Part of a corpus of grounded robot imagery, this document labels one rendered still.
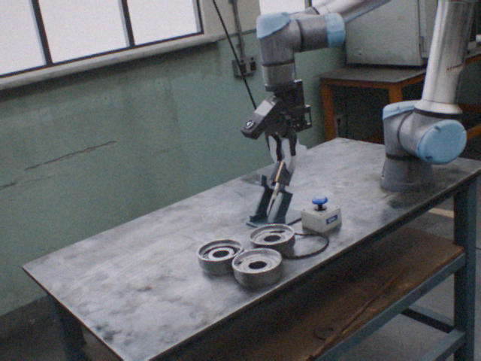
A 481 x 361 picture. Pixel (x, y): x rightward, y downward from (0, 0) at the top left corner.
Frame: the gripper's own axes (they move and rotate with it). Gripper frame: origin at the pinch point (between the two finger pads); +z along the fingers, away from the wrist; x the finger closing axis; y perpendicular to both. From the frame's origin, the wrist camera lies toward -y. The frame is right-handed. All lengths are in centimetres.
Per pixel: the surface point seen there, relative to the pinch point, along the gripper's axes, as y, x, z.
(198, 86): 81, 160, 7
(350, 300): 14.6, -3.8, 41.6
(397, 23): 189, 110, -8
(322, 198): 7.2, -4.3, 9.2
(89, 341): -45, 36, 41
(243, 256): -18.9, -5.3, 13.3
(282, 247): -10.0, -8.2, 13.7
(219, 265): -24.0, -3.6, 13.8
